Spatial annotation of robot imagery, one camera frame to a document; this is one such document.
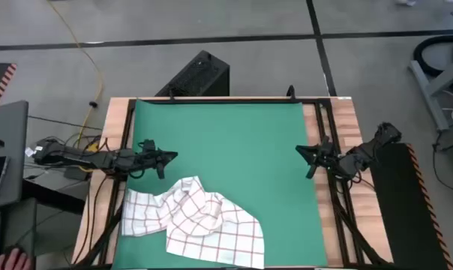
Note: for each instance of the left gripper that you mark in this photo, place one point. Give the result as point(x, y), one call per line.
point(134, 161)

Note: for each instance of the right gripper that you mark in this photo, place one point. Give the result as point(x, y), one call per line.
point(329, 161)

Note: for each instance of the white red-checked towel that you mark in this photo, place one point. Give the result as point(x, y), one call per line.
point(196, 221)

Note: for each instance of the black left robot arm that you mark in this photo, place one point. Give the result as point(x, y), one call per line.
point(72, 157)

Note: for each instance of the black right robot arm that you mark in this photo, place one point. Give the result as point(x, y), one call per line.
point(367, 152)

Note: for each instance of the black mat clamp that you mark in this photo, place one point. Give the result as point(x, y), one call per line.
point(171, 96)
point(291, 93)

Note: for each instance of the green table mat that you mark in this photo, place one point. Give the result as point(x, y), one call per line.
point(230, 131)

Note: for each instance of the dark power brick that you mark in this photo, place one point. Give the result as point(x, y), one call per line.
point(75, 175)

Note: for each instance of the black perforated computer tower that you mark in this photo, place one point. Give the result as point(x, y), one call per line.
point(202, 73)

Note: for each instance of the grey metal stand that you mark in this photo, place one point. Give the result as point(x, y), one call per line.
point(429, 95)

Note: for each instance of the white paper tag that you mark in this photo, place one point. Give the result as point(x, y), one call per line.
point(30, 152)

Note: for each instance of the grey side table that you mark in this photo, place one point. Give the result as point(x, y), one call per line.
point(12, 123)

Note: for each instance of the dark grey desk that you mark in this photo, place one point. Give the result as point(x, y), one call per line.
point(20, 225)

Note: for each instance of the person's hand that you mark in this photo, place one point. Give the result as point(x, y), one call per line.
point(14, 260)

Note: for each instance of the black metal rig frame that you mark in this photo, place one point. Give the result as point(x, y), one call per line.
point(324, 101)

